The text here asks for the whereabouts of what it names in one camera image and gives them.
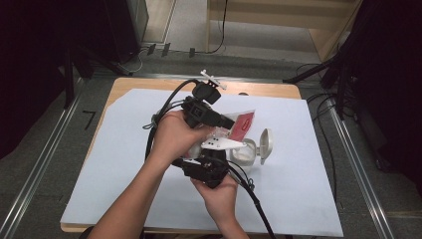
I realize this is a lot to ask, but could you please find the black curtain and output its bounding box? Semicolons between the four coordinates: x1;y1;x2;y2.
0;0;112;161
341;0;422;188

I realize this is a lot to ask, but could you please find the black metal stand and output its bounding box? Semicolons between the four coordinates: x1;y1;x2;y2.
62;43;128;110

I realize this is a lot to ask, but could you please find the white paper sheet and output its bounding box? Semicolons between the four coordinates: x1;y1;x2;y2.
60;88;344;237

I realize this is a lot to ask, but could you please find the hand-held gripper cable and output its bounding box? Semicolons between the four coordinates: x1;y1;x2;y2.
142;78;201;161
226;163;277;239

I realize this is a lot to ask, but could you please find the person's left hand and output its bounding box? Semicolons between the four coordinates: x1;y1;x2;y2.
148;110;214;169

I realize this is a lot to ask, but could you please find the black hanging cable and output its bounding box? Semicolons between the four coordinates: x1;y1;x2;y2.
205;0;230;55

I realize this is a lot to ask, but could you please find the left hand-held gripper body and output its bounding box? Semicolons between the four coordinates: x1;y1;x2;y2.
180;69;229;129

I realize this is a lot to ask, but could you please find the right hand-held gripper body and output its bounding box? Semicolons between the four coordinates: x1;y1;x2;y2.
181;136;249;190

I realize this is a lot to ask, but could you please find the dark grey cabinet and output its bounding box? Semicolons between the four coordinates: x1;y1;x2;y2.
103;0;149;65

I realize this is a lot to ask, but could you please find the red and white pouch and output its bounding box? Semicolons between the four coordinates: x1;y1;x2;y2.
184;110;257;159

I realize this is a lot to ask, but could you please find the left hand-held gripper cable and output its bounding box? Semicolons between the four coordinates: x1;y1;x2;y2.
142;78;201;161

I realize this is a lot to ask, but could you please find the black tripod stand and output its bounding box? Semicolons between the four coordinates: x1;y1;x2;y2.
282;49;353;121

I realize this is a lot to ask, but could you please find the white lidded container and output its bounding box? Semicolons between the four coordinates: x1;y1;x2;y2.
229;127;275;174

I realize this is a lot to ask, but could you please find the white floor cable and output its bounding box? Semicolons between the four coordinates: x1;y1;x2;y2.
116;47;148;76

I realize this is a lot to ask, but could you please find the right hand-held gripper cable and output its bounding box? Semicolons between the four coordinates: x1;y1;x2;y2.
226;163;277;239

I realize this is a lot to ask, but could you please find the person's right hand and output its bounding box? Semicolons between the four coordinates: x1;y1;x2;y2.
190;176;240;227

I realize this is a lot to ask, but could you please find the metal floor rail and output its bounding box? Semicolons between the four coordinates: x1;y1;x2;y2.
0;78;85;239
326;99;396;239

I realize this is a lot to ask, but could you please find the light wooden shelf unit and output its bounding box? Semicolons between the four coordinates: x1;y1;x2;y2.
205;0;363;63

